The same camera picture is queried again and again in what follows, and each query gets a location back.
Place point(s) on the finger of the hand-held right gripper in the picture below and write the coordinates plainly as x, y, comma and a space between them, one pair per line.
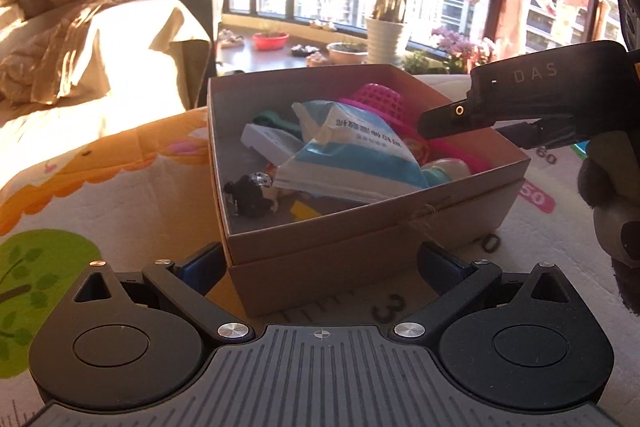
450, 119
535, 134

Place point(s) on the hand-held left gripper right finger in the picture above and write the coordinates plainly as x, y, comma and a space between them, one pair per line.
440, 269

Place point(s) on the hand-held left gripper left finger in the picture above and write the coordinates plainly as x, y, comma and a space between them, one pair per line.
200, 268

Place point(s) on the pink plastic basket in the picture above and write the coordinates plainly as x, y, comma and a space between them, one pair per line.
385, 99

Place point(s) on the black white toy figure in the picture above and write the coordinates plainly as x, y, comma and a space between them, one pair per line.
250, 194

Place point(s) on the blue white plastic packet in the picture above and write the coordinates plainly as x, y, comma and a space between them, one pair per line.
350, 157

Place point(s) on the beige cardboard box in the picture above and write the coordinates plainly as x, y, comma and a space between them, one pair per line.
325, 257

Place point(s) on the yellow toy block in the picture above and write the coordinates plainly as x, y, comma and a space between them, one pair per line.
302, 211

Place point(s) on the white box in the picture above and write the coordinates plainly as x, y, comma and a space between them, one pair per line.
270, 142

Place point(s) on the pink orchid flowers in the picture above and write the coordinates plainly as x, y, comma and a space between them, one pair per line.
462, 47

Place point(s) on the white plant pot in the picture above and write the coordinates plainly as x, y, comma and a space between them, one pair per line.
387, 42

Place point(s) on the hanging clothes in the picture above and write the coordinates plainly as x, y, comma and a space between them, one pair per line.
515, 2

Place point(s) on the beige flower pot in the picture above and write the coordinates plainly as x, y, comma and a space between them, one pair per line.
346, 53

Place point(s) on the printed play mat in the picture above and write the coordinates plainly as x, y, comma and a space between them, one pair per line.
100, 187

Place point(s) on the pair of dark shoes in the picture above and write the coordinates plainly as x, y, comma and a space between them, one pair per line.
307, 54

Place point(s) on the red plastic basin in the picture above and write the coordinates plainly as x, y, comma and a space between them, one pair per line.
270, 41

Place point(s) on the white bed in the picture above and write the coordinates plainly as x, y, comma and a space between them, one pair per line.
30, 122

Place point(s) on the pair of slippers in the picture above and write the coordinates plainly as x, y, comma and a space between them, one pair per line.
231, 39

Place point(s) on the beige crumpled blanket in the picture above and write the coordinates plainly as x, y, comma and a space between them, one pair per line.
100, 42

